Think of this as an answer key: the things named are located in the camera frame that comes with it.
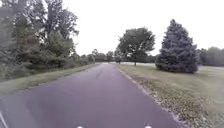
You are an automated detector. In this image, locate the distant row of trees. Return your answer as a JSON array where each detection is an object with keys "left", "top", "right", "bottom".
[{"left": 79, "top": 48, "right": 116, "bottom": 63}]

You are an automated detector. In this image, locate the broad leafy tree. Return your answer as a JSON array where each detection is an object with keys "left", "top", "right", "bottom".
[{"left": 113, "top": 27, "right": 156, "bottom": 67}]

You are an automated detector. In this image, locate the grey asphalt path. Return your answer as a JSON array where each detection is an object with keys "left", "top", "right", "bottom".
[{"left": 0, "top": 62, "right": 184, "bottom": 128}]

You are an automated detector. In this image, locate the large conifer tree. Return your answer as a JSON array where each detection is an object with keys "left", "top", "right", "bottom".
[{"left": 154, "top": 18, "right": 200, "bottom": 74}]

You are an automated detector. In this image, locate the narrow grass verge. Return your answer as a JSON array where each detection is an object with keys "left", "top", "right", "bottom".
[{"left": 0, "top": 62, "right": 101, "bottom": 98}]

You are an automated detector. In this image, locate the wood of trees and bushes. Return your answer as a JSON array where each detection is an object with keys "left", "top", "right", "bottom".
[{"left": 0, "top": 0, "right": 96, "bottom": 81}]

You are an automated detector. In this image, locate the wide grass lawn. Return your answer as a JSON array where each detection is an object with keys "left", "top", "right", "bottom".
[{"left": 114, "top": 61, "right": 224, "bottom": 128}]

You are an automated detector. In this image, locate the dark tree line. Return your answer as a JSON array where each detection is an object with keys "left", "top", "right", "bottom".
[{"left": 196, "top": 46, "right": 224, "bottom": 67}]

